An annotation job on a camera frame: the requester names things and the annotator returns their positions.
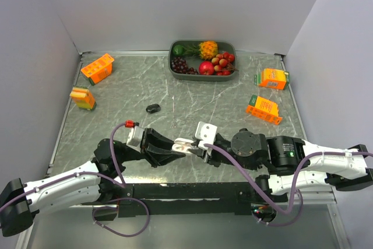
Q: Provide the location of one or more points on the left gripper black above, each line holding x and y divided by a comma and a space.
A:
152, 137

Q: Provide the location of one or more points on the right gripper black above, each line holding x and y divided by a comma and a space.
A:
212, 159

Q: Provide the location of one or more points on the black charging case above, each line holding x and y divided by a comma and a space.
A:
153, 108

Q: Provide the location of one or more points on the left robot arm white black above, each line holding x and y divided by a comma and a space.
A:
93, 181

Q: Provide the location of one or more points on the orange flat box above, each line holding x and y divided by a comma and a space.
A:
264, 109

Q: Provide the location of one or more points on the red apple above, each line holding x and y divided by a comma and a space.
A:
206, 68

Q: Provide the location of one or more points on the red lychee bunch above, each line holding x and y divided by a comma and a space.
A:
224, 64

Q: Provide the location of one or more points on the orange yellow carton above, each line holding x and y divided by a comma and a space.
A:
83, 98

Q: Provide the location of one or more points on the dark grape bunch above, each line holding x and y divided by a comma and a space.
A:
179, 65

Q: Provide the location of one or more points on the orange juice carton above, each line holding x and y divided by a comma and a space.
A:
99, 69

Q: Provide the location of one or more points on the orange pineapple toy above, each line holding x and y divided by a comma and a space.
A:
205, 50

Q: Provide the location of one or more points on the green lime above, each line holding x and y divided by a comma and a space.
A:
178, 50

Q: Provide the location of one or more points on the orange green box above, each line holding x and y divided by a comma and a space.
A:
272, 78

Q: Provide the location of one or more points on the grey fruit tray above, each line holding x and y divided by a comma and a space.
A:
195, 61

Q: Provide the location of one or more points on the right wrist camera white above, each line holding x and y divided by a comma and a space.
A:
205, 134

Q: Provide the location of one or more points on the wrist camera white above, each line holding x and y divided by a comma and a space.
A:
205, 134
135, 135

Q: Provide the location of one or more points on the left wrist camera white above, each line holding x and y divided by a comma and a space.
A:
135, 135

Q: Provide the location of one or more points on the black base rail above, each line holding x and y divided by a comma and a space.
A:
182, 198

